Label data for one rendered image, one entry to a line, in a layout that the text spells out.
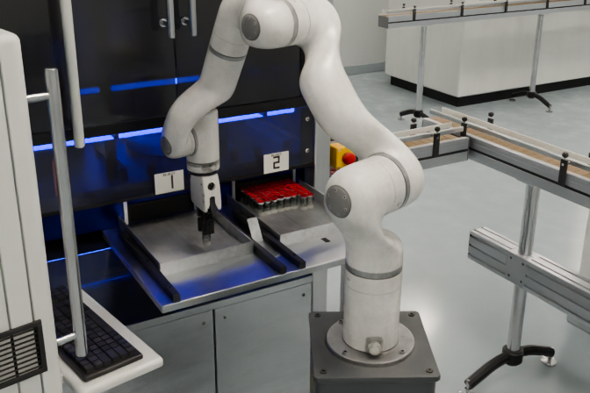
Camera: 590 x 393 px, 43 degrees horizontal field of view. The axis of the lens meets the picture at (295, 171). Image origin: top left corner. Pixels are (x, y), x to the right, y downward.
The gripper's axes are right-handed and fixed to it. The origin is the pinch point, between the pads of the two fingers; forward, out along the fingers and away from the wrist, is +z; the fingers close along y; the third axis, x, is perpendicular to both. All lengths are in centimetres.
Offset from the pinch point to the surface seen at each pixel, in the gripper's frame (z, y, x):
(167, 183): -6.1, 18.7, 3.2
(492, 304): 95, 50, -162
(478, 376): 87, 4, -108
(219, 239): 7.5, 5.1, -6.1
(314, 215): 7.5, 6.3, -37.4
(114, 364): 14.2, -28.8, 34.5
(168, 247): 7.5, 6.9, 8.3
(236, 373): 64, 20, -17
